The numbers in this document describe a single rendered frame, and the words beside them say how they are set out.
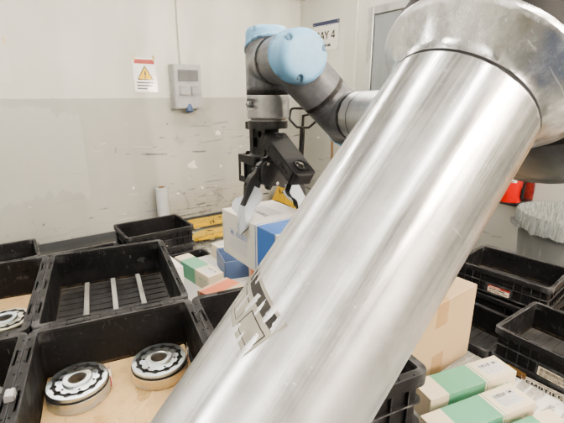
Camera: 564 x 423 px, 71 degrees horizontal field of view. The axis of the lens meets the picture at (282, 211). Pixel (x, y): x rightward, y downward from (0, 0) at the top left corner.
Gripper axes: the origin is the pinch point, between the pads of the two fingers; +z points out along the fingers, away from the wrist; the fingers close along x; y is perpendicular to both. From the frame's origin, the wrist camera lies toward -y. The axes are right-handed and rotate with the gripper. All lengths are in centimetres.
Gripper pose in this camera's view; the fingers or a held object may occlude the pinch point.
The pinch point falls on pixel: (275, 229)
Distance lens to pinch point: 75.0
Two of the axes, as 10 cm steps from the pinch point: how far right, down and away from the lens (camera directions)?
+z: 0.0, 9.6, 2.8
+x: -8.2, 1.6, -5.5
